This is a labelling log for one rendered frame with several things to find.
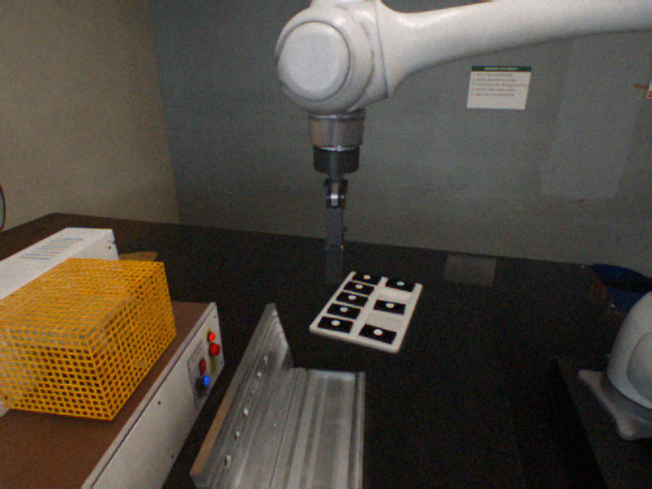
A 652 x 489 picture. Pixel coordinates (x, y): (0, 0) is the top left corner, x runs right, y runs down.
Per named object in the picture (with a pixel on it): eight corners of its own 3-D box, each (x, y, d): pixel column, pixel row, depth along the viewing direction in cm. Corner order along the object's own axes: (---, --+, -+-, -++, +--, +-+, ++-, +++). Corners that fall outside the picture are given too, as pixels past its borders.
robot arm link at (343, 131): (365, 107, 64) (364, 143, 67) (310, 106, 65) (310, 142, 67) (367, 112, 56) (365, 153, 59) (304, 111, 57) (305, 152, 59)
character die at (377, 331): (391, 344, 109) (391, 341, 109) (358, 335, 113) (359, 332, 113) (396, 335, 113) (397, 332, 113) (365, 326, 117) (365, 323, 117)
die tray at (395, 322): (397, 353, 107) (397, 350, 107) (308, 331, 117) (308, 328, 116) (422, 286, 141) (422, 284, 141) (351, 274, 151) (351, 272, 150)
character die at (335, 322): (349, 334, 114) (349, 330, 114) (317, 327, 117) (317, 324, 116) (353, 324, 118) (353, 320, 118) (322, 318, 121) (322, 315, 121)
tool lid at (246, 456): (201, 472, 52) (188, 473, 52) (244, 555, 59) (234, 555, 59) (274, 302, 92) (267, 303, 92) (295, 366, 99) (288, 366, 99)
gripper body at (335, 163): (360, 150, 59) (358, 210, 63) (359, 142, 67) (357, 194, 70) (310, 149, 59) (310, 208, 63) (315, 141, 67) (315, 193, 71)
